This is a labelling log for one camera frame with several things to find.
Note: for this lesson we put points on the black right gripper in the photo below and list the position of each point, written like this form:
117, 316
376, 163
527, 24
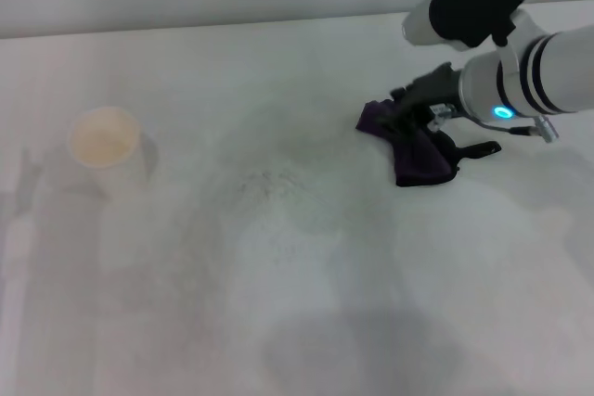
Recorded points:
438, 87

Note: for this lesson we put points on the purple rag with black edge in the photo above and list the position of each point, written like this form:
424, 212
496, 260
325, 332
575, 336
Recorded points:
417, 159

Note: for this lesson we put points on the white paper cup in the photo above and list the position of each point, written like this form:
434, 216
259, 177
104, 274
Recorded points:
109, 155

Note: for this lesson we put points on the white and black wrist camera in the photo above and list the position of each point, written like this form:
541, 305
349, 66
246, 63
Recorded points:
468, 2

